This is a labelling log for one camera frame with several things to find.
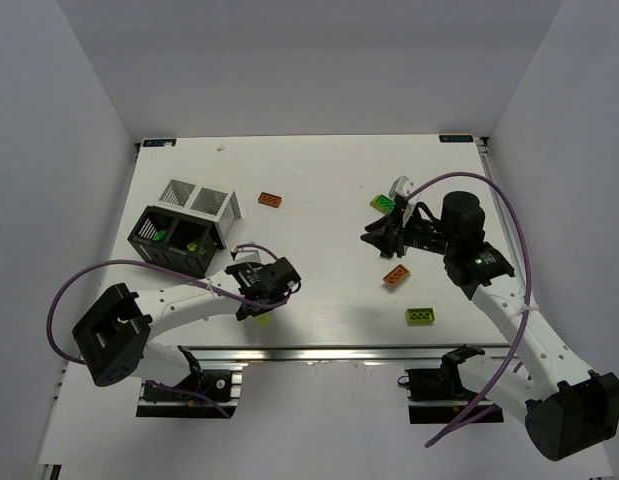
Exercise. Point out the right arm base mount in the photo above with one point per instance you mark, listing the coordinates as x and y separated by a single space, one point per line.
436 395

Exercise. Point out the brown lego brick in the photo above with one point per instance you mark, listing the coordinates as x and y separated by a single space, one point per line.
270 200

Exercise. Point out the lime long lego brick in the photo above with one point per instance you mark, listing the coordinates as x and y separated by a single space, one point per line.
420 316

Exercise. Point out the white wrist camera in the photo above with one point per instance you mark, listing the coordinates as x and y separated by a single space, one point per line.
246 254
399 193

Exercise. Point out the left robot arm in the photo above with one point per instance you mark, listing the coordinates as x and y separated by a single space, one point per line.
117 336

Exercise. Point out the pale yellow stepped lego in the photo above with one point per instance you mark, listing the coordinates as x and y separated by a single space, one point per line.
263 320

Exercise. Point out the green lime long lego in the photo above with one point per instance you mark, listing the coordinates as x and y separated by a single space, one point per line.
382 203

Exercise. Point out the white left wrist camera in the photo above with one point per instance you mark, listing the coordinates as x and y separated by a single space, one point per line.
246 254

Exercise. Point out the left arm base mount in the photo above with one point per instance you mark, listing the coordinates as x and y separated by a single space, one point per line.
201 393

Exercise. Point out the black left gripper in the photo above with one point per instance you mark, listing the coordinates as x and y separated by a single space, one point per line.
252 304

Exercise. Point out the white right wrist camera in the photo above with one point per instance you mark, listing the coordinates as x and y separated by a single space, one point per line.
399 193

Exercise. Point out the green two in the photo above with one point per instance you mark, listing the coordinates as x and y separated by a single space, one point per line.
159 236

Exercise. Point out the white slotted container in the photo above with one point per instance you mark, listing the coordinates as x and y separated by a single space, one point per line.
210 202

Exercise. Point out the right side table rail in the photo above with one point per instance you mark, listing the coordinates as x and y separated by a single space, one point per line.
506 220

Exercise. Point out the black slotted container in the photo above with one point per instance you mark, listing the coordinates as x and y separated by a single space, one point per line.
172 252

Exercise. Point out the orange lego brick with lime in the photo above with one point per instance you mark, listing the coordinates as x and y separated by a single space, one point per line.
396 276

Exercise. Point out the aluminium table edge rail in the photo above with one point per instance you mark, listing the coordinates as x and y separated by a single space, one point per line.
312 355

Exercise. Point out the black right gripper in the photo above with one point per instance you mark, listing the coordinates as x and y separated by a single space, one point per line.
398 232

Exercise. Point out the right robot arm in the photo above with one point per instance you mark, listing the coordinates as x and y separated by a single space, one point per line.
563 403

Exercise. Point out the blue corner sticker left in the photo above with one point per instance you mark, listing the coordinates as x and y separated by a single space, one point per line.
158 143

